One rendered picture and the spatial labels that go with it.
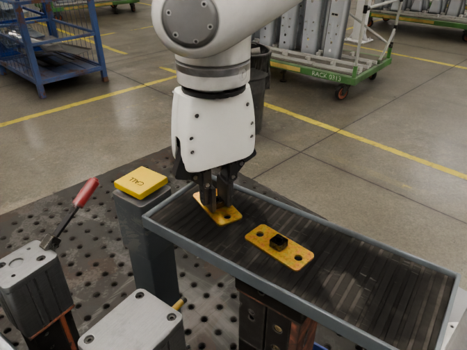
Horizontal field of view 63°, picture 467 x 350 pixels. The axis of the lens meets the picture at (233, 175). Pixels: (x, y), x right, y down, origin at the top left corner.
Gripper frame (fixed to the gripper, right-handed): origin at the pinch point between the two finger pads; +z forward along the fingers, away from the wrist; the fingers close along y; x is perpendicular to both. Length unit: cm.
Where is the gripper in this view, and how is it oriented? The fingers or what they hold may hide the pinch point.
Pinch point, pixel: (216, 192)
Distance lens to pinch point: 52.5
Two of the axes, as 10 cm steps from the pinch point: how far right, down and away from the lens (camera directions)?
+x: 5.1, 4.6, -7.2
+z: 0.0, 8.4, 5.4
